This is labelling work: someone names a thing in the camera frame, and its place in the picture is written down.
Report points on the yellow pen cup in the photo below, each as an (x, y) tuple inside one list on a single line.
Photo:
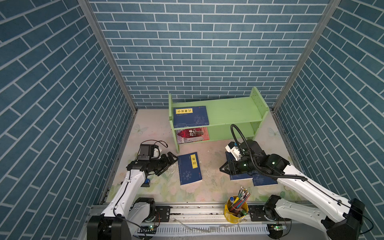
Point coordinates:
[(236, 210)]

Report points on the blue book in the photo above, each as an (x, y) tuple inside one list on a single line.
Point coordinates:
[(261, 180), (187, 117), (235, 177), (189, 169)]

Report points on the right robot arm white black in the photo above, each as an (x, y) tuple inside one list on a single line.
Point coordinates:
[(338, 217)]

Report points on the green wooden shelf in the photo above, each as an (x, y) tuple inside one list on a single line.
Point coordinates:
[(248, 113)]

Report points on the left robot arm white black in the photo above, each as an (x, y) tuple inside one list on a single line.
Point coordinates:
[(122, 218)]

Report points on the aluminium corner post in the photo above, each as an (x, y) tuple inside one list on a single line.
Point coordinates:
[(318, 30), (92, 20)]

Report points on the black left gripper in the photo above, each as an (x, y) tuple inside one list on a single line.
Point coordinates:
[(166, 163)]

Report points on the blue stapler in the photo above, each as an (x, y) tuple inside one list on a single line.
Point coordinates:
[(146, 184)]

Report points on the red pink Hamlet book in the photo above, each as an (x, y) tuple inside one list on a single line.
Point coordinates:
[(192, 135)]

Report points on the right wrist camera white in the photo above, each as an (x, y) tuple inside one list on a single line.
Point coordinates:
[(233, 148)]

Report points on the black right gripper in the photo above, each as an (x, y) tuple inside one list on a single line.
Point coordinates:
[(227, 170)]

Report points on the aluminium corner post left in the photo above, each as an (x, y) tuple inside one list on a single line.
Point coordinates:
[(92, 20)]

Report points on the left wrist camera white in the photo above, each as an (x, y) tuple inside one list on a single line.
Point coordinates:
[(155, 153)]

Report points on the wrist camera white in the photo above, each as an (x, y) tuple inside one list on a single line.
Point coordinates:
[(233, 148), (155, 153)]

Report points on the aluminium corner post right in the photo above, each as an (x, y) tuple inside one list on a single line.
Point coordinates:
[(318, 30)]

